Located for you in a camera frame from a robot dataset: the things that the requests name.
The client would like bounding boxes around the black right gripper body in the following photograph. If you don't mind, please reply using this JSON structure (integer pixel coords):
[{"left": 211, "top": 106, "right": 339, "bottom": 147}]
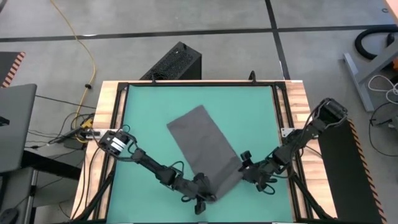
[{"left": 244, "top": 161, "right": 276, "bottom": 187}]

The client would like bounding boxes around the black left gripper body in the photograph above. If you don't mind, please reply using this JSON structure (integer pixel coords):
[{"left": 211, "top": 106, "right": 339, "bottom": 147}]
[{"left": 194, "top": 179, "right": 218, "bottom": 203}]

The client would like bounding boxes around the grey terry towel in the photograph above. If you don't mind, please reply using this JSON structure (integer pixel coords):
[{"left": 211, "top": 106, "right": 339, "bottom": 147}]
[{"left": 167, "top": 105, "right": 245, "bottom": 202}]

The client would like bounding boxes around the large black striped floor mat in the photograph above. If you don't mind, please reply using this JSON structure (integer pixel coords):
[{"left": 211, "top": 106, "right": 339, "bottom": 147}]
[{"left": 313, "top": 117, "right": 388, "bottom": 224}]

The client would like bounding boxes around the teal table mat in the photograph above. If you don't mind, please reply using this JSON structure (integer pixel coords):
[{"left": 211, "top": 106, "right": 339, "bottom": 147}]
[{"left": 107, "top": 85, "right": 295, "bottom": 223}]

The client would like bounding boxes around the black computer tower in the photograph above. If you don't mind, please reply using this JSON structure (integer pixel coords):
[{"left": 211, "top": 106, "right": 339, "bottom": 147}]
[{"left": 139, "top": 41, "right": 202, "bottom": 81}]

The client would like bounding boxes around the grey metal desk leg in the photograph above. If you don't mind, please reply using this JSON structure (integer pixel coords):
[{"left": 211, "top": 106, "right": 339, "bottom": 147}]
[{"left": 343, "top": 46, "right": 398, "bottom": 113}]

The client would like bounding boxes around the black power strip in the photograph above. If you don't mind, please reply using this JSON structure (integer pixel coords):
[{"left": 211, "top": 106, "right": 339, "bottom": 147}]
[{"left": 49, "top": 126, "right": 100, "bottom": 144}]

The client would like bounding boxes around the small black striped floor mat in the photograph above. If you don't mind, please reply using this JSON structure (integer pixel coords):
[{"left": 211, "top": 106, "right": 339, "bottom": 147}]
[{"left": 0, "top": 52, "right": 25, "bottom": 88}]

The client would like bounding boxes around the black table frame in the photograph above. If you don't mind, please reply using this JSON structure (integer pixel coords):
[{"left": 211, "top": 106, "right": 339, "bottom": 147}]
[{"left": 73, "top": 81, "right": 338, "bottom": 224}]

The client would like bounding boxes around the yellow cable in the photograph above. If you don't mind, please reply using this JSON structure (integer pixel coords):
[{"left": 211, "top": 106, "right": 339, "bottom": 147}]
[{"left": 49, "top": 0, "right": 96, "bottom": 144}]

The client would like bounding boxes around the white cable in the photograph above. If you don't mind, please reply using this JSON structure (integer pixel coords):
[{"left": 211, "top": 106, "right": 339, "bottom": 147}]
[{"left": 368, "top": 73, "right": 398, "bottom": 105}]

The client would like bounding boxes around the black vacuum hose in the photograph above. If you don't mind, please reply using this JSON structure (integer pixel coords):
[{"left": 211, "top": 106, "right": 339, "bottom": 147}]
[{"left": 354, "top": 24, "right": 398, "bottom": 60}]

